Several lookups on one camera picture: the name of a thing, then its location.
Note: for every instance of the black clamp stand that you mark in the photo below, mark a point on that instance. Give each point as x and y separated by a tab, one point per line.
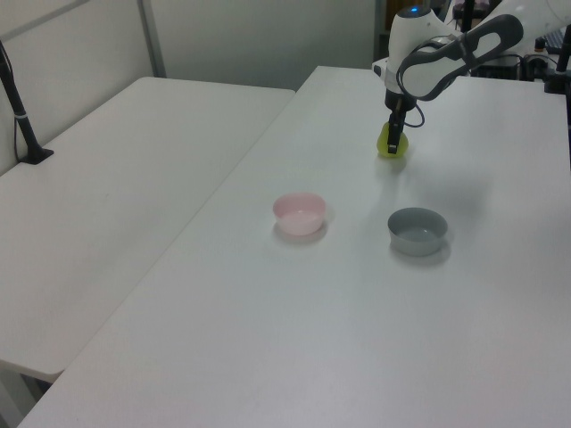
553	82

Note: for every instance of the grey plastic bowl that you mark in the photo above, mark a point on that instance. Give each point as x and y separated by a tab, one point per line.
417	245

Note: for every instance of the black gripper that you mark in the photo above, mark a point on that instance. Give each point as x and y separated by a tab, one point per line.
397	104

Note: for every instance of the grey metal partition post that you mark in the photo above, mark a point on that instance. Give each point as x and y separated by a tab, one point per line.
151	40

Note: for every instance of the white side table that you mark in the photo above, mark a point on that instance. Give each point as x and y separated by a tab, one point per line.
134	178

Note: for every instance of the black camera pole with base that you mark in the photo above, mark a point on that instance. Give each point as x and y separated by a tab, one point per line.
22	125

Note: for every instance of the thin black pole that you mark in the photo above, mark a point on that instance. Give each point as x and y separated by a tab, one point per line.
467	13

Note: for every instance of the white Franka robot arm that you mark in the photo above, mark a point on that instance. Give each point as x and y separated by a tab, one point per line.
415	40

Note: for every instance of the pink plastic bowl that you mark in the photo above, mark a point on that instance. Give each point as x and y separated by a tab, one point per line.
299	223

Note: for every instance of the green pear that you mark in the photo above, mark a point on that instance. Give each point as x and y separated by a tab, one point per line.
403	149

